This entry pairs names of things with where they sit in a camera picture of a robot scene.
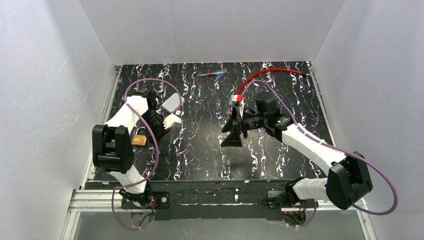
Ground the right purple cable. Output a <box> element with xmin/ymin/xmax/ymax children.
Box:
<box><xmin>240</xmin><ymin>79</ymin><xmax>399</xmax><ymax>228</ymax></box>

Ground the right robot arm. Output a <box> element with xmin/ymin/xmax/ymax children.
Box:
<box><xmin>220</xmin><ymin>91</ymin><xmax>373</xmax><ymax>210</ymax></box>

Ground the brass padlock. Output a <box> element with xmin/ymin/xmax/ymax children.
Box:
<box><xmin>131</xmin><ymin>134</ymin><xmax>148</xmax><ymax>147</ymax></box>

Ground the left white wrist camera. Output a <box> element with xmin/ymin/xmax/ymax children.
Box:
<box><xmin>162</xmin><ymin>93</ymin><xmax>185</xmax><ymax>130</ymax></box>

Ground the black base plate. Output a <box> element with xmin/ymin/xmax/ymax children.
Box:
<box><xmin>121</xmin><ymin>180</ymin><xmax>318</xmax><ymax>224</ymax></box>

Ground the red tethered cable with key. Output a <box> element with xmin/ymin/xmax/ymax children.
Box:
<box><xmin>235</xmin><ymin>68</ymin><xmax>312</xmax><ymax>100</ymax></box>

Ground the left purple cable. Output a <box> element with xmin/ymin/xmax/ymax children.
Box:
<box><xmin>110</xmin><ymin>78</ymin><xmax>185</xmax><ymax>231</ymax></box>

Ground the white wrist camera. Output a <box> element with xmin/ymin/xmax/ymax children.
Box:
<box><xmin>162</xmin><ymin>93</ymin><xmax>185</xmax><ymax>130</ymax></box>
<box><xmin>228</xmin><ymin>95</ymin><xmax>245</xmax><ymax>118</ymax></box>

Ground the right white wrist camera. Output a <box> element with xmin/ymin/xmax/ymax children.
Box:
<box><xmin>228</xmin><ymin>95</ymin><xmax>245</xmax><ymax>118</ymax></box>

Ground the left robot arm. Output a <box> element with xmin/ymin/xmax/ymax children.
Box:
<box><xmin>92</xmin><ymin>91</ymin><xmax>181</xmax><ymax>208</ymax></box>

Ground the aluminium frame rail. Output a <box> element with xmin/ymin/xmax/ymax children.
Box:
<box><xmin>62</xmin><ymin>184</ymin><xmax>368</xmax><ymax>240</ymax></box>

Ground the purple cable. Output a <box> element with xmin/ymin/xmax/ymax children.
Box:
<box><xmin>240</xmin><ymin>79</ymin><xmax>399</xmax><ymax>228</ymax></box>
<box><xmin>110</xmin><ymin>78</ymin><xmax>185</xmax><ymax>231</ymax></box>

